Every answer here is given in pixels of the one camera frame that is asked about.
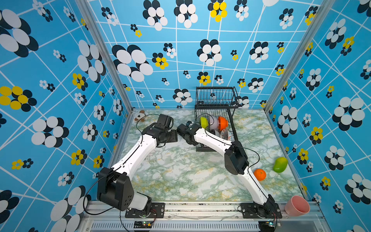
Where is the lime green bowl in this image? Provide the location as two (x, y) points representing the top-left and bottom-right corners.
(200, 117), (210, 131)

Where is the lilac plastic bowl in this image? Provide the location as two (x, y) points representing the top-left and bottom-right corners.
(209, 116), (219, 131)

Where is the orange plastic bowl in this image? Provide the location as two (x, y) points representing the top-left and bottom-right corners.
(218, 116), (229, 131)

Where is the black patterned bowl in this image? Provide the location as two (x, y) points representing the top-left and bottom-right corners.
(214, 130), (221, 137)

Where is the red white patterned bowl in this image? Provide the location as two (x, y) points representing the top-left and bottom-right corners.
(220, 129), (234, 141)

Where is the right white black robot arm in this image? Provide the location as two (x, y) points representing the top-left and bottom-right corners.
(177, 124), (282, 218)

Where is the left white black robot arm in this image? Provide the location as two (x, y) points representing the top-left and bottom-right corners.
(97, 114), (177, 216)

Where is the small plush toy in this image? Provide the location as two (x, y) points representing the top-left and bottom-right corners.
(134, 110), (146, 123)

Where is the orange fruit right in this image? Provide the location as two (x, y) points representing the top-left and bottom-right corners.
(254, 169), (267, 181)

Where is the left circuit board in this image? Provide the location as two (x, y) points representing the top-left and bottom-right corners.
(134, 221), (154, 229)

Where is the circuit board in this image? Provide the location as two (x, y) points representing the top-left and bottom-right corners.
(134, 221), (154, 229)
(259, 221), (275, 232)

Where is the green mango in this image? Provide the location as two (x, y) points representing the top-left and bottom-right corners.
(273, 157), (288, 173)

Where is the right circuit board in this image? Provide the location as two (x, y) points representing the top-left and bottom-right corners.
(259, 221), (275, 232)

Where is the pink plastic cup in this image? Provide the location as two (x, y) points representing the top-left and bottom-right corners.
(285, 195), (310, 217)

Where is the black wire dish rack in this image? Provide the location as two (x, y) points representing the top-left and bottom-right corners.
(195, 87), (239, 143)

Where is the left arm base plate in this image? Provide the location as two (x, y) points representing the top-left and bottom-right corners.
(125, 202), (165, 218)

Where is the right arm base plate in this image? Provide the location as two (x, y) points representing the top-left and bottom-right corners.
(237, 203), (282, 219)

